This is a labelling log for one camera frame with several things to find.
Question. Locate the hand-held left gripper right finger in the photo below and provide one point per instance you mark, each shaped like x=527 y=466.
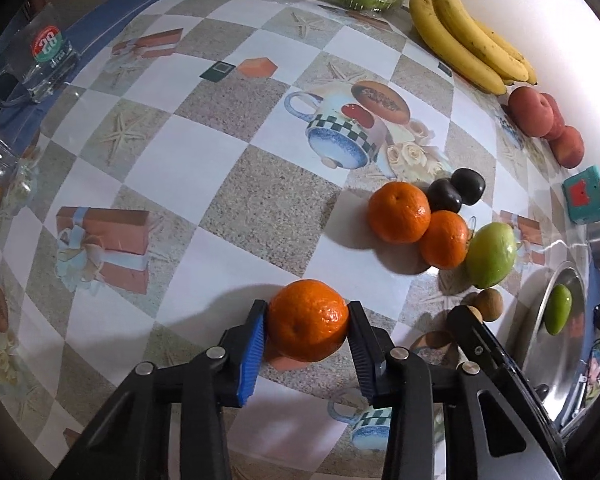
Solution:
x=362 y=360

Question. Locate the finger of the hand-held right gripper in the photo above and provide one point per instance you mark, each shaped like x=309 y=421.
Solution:
x=467 y=332

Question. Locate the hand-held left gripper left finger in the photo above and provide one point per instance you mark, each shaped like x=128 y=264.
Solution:
x=250 y=355

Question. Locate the small brown round fruit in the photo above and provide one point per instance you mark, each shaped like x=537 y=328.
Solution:
x=489 y=304

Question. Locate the round stainless steel tray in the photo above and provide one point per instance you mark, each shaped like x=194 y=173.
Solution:
x=555 y=375

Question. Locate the orange tangerine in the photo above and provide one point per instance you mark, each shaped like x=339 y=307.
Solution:
x=399 y=212
x=444 y=240
x=307 y=320

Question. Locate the large light green fruit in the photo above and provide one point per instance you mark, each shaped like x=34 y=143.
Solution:
x=491 y=254

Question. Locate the slim green fruit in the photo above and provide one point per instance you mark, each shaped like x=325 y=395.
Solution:
x=557 y=309

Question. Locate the dark purple plum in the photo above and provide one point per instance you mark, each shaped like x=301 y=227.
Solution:
x=469 y=185
x=442 y=195

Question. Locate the checkered printed tablecloth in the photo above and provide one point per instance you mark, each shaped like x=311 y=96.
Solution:
x=260 y=185

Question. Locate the teal toy box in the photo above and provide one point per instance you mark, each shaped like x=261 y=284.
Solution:
x=585 y=192

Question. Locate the red peach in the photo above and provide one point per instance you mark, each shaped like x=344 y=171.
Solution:
x=559 y=115
x=530 y=110
x=569 y=146

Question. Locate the yellow banana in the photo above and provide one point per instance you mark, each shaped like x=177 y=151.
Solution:
x=480 y=35
x=445 y=42
x=520 y=57

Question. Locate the clear drinking glass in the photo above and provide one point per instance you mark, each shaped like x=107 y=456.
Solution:
x=5 y=160

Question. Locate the glass mug with round label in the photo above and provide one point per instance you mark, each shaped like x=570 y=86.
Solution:
x=45 y=60

